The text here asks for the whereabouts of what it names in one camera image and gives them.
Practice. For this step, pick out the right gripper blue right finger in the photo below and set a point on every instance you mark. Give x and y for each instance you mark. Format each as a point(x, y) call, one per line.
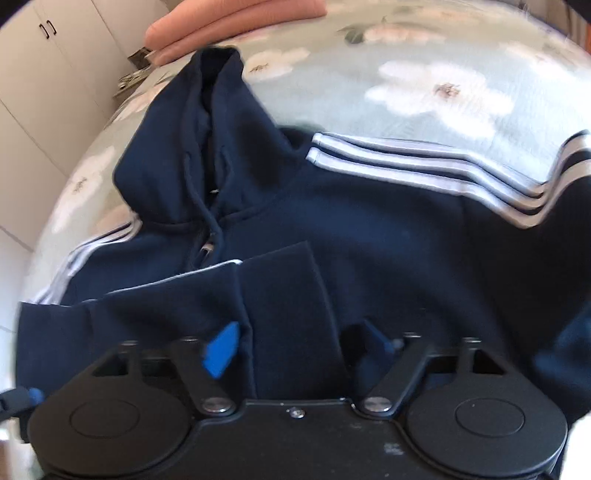
point(379, 354)

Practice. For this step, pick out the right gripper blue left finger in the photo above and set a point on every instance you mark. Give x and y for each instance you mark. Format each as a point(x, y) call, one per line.
point(221, 350)

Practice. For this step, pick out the navy blue striped hoodie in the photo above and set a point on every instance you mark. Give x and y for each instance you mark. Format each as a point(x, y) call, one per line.
point(300, 237)

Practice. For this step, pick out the floral green bedspread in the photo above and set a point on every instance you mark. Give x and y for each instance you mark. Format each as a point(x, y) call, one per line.
point(477, 77)

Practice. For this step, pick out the beige two-drawer nightstand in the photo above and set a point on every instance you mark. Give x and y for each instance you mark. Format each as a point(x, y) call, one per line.
point(141, 60)

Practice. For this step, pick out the folded pink quilt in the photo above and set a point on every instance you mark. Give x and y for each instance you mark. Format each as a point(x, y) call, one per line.
point(195, 24)

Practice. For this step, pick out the white built-in wardrobe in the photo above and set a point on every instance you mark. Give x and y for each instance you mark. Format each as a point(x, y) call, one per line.
point(60, 65)

